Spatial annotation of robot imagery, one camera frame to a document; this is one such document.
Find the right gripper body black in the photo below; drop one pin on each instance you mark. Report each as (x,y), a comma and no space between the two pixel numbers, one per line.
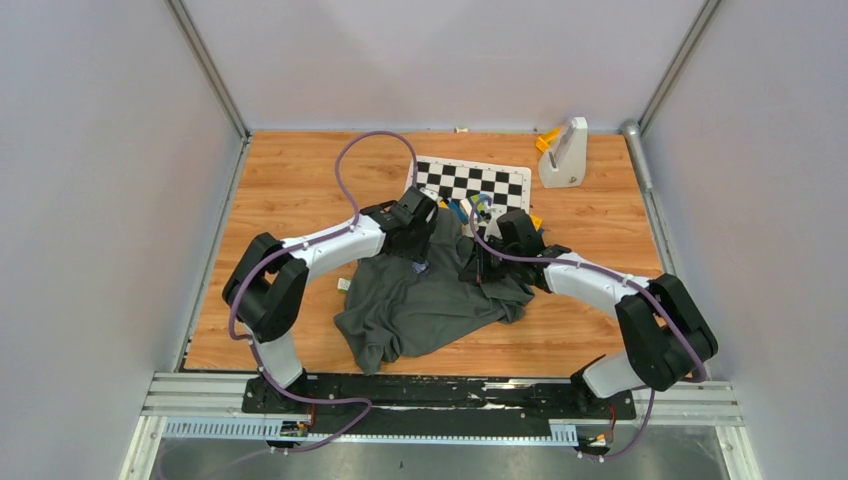
(489,265)

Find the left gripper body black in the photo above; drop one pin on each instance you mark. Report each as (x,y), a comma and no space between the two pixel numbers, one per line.
(418,247)

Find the grey t-shirt garment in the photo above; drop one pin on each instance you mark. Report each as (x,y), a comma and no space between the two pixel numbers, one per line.
(393,309)

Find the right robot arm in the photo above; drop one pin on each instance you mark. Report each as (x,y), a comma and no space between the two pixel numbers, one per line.
(666,339)

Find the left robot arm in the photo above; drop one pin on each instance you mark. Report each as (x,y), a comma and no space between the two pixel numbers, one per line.
(266,289)

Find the colourful stacked block tower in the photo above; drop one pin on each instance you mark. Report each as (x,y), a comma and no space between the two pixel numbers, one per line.
(477,206)

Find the black white checkerboard mat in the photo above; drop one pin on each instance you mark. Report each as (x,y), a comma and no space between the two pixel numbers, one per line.
(453,179)

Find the white wedge stand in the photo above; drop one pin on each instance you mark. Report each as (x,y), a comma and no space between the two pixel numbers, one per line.
(564,164)

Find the orange clip behind stand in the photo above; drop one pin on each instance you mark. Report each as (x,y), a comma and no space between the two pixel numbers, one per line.
(544,141)

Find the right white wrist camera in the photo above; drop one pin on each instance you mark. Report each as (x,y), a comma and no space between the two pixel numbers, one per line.
(489,216)

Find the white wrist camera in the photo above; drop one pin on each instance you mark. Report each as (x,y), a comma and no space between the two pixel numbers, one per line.
(489,216)
(433,195)

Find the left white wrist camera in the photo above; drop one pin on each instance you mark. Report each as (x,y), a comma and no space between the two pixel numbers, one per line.
(433,195)

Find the aluminium frame rail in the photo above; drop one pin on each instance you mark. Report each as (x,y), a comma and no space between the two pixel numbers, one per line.
(208,406)

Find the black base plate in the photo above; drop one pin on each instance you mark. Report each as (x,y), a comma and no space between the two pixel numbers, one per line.
(434,406)

